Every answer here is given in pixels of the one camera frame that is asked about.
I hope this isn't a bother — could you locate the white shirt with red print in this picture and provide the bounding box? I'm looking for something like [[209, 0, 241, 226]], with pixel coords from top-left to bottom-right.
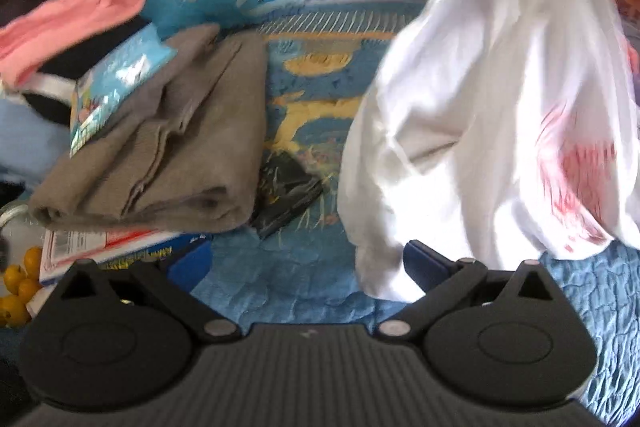
[[337, 0, 640, 303]]

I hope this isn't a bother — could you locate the taupe folded garment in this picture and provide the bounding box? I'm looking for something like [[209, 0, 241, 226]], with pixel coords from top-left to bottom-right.
[[27, 24, 268, 233]]

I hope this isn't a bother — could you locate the blue cartoon packet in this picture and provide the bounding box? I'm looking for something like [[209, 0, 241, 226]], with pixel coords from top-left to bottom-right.
[[69, 24, 178, 158]]

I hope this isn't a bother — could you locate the blue patterned quilt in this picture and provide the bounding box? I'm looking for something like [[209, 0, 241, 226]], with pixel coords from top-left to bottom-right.
[[190, 0, 640, 425]]

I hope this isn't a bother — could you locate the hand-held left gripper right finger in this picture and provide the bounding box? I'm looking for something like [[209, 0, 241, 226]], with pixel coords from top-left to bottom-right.
[[377, 240, 557, 339]]

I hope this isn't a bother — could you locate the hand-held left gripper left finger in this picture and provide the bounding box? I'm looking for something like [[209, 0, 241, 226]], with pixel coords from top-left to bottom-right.
[[49, 239, 242, 342]]

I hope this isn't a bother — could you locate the light blue cloth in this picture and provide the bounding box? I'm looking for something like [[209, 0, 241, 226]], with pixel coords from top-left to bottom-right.
[[0, 97, 71, 188]]

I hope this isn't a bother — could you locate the orange fruit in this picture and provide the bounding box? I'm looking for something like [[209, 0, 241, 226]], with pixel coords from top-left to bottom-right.
[[17, 278, 44, 303], [0, 294, 31, 328], [4, 264, 26, 293], [22, 247, 44, 280]]

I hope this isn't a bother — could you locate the white strap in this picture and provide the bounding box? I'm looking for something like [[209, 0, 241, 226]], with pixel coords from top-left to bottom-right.
[[20, 74, 76, 102]]

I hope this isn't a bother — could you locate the coral pink garment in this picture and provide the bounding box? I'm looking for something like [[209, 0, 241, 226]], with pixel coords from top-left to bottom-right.
[[0, 0, 147, 88]]

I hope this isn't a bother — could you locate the black plastic bag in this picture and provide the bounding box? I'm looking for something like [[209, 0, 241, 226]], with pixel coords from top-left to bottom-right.
[[250, 152, 325, 240]]

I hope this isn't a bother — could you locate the black garment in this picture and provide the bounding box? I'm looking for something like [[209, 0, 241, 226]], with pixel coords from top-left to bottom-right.
[[20, 14, 153, 125]]

